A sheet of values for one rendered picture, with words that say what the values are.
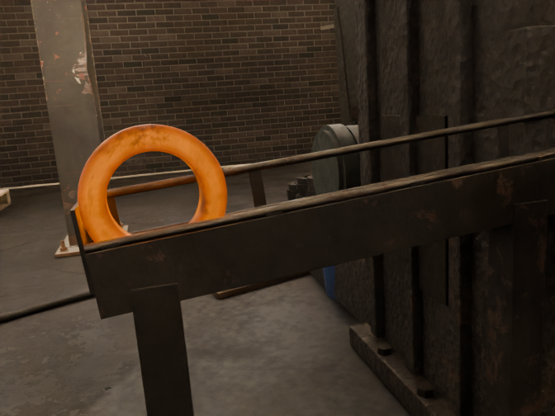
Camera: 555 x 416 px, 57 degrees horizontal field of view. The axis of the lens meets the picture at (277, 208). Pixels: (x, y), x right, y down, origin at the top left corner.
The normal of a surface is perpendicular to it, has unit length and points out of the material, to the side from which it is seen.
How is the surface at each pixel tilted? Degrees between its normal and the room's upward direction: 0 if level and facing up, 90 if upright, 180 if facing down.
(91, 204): 90
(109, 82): 90
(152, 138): 90
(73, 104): 90
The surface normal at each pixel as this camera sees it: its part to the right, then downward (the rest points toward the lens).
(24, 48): 0.25, 0.18
